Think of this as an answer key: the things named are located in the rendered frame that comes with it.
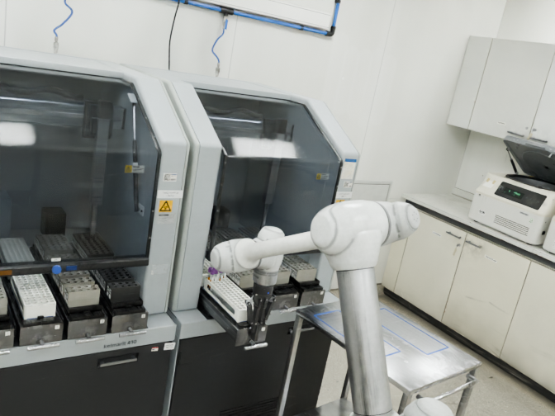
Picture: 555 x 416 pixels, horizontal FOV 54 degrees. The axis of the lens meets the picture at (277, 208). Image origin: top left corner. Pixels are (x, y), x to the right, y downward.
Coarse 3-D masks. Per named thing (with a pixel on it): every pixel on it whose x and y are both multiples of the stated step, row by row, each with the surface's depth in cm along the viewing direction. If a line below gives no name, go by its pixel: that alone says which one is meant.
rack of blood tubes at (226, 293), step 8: (208, 280) 226; (216, 280) 227; (224, 280) 230; (208, 288) 227; (216, 288) 220; (224, 288) 222; (232, 288) 224; (216, 296) 221; (224, 296) 214; (232, 296) 216; (240, 296) 217; (248, 296) 218; (224, 304) 220; (232, 304) 209; (240, 304) 210; (232, 312) 215; (240, 312) 205; (240, 320) 207
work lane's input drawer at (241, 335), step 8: (200, 288) 230; (200, 296) 228; (208, 296) 224; (200, 304) 228; (208, 304) 222; (216, 304) 218; (208, 312) 222; (216, 312) 216; (224, 312) 213; (216, 320) 216; (224, 320) 211; (232, 320) 208; (224, 328) 211; (232, 328) 206; (240, 328) 204; (248, 328) 206; (264, 328) 210; (232, 336) 206; (240, 336) 204; (248, 336) 207; (264, 336) 211; (240, 344) 206; (256, 344) 205; (264, 344) 207
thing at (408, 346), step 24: (312, 312) 225; (336, 312) 229; (384, 312) 238; (336, 336) 209; (384, 336) 216; (408, 336) 220; (432, 336) 224; (288, 360) 230; (408, 360) 201; (432, 360) 205; (456, 360) 208; (288, 384) 234; (408, 384) 186; (432, 384) 190; (336, 408) 256
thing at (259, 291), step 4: (256, 284) 198; (256, 288) 198; (260, 288) 197; (264, 288) 197; (268, 288) 198; (272, 288) 199; (256, 292) 198; (260, 292) 198; (264, 292) 197; (268, 292) 198; (272, 292) 200; (256, 296) 199; (260, 296) 200; (264, 296) 201; (268, 296) 202; (256, 300) 200; (268, 300) 203; (256, 304) 200
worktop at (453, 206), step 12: (420, 204) 428; (432, 204) 425; (444, 204) 434; (456, 204) 442; (468, 204) 450; (456, 216) 401; (480, 228) 384; (492, 228) 386; (504, 240) 369; (516, 240) 365; (540, 252) 349
